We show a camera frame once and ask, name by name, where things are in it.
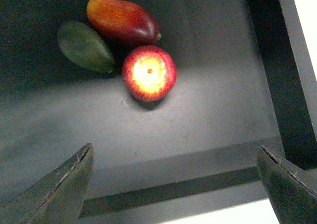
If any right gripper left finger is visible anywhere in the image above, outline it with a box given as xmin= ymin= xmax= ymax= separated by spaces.
xmin=0 ymin=143 xmax=94 ymax=224

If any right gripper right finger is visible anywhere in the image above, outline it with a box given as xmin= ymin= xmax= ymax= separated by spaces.
xmin=257 ymin=146 xmax=317 ymax=224

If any red yellow apple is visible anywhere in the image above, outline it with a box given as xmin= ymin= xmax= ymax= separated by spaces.
xmin=122 ymin=46 xmax=177 ymax=102

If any black front display tray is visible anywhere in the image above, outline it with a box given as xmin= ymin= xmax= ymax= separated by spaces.
xmin=0 ymin=0 xmax=317 ymax=224

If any green avocado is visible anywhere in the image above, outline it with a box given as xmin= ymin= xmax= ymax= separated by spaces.
xmin=57 ymin=20 xmax=115 ymax=73

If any red orange mango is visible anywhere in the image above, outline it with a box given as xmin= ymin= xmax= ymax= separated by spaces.
xmin=87 ymin=0 xmax=160 ymax=47

